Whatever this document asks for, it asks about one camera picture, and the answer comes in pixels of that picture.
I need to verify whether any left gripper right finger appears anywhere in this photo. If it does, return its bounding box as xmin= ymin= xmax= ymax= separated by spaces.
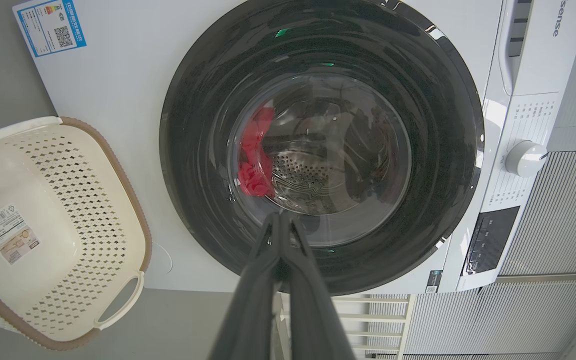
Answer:
xmin=280 ymin=212 xmax=356 ymax=360

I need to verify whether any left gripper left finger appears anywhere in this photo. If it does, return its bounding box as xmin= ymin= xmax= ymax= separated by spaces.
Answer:
xmin=208 ymin=212 xmax=282 ymax=360

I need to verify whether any red shirt white collar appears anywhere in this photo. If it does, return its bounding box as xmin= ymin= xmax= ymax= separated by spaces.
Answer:
xmin=237 ymin=106 xmax=276 ymax=198

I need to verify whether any black round glass washer door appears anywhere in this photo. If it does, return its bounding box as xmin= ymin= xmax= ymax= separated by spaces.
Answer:
xmin=159 ymin=0 xmax=485 ymax=296

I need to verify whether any steel washer drum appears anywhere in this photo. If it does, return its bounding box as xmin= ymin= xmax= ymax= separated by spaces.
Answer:
xmin=263 ymin=97 xmax=394 ymax=216

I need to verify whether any white washing machine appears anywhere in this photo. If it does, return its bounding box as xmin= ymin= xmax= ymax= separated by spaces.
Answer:
xmin=12 ymin=0 xmax=576 ymax=294

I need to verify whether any cream perforated laundry basket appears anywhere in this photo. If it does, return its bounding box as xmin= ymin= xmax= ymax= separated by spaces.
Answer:
xmin=0 ymin=116 xmax=153 ymax=351

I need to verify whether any white printed label sticker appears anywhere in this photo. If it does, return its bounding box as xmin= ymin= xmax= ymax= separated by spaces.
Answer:
xmin=0 ymin=204 xmax=41 ymax=266

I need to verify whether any white slatted rack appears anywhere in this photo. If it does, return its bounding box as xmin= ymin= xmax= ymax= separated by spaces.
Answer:
xmin=273 ymin=293 xmax=416 ymax=360

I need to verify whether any round white filter cover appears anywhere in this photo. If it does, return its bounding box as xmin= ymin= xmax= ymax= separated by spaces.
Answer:
xmin=145 ymin=242 xmax=174 ymax=276

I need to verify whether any small dark QR sticker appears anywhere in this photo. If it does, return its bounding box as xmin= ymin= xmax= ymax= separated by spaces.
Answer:
xmin=425 ymin=270 xmax=443 ymax=294

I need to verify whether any black display panel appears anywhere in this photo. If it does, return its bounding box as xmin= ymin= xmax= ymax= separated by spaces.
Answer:
xmin=462 ymin=206 xmax=520 ymax=277

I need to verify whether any white control knob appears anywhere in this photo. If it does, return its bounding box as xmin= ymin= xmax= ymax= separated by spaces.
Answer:
xmin=505 ymin=140 xmax=549 ymax=178

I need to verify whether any white detergent drawer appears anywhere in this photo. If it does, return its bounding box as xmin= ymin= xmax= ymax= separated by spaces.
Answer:
xmin=498 ymin=0 xmax=576 ymax=97

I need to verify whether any blue energy label sticker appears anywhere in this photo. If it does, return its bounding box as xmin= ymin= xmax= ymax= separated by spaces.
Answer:
xmin=12 ymin=0 xmax=87 ymax=58

